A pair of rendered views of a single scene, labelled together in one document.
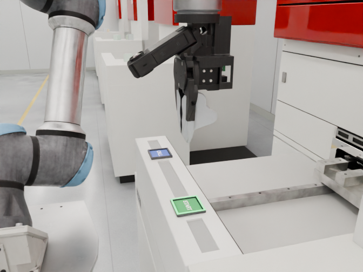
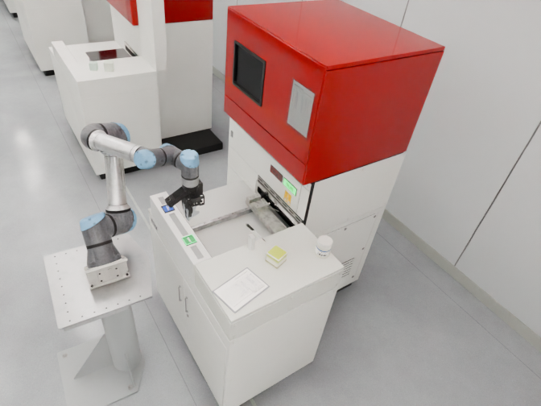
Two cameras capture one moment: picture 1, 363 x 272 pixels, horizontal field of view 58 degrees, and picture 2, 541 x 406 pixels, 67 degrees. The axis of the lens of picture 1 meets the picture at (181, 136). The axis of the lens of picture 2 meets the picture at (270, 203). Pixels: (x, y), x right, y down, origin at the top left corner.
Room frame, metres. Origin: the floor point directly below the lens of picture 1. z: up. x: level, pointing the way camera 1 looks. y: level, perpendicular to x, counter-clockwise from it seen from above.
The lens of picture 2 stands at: (-0.85, 0.19, 2.41)
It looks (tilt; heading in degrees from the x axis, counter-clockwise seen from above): 40 degrees down; 337
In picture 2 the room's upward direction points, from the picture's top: 8 degrees clockwise
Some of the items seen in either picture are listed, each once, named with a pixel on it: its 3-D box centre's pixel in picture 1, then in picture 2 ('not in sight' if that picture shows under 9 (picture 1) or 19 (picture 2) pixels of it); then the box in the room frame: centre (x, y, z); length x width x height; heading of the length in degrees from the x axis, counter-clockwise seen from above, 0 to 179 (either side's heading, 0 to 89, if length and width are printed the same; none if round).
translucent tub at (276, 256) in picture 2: not in sight; (276, 257); (0.31, -0.38, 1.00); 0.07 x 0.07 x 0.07; 33
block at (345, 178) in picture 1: (352, 177); (261, 206); (0.79, -0.46, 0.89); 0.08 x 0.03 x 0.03; 105
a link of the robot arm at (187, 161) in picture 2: not in sight; (189, 163); (0.55, -0.02, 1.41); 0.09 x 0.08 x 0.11; 37
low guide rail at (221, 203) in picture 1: (274, 195); (225, 217); (0.80, -0.26, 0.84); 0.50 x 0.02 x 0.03; 105
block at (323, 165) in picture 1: (332, 165); (253, 198); (0.87, -0.44, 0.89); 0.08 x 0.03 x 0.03; 105
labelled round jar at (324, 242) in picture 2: not in sight; (324, 246); (0.32, -0.62, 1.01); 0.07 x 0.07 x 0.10
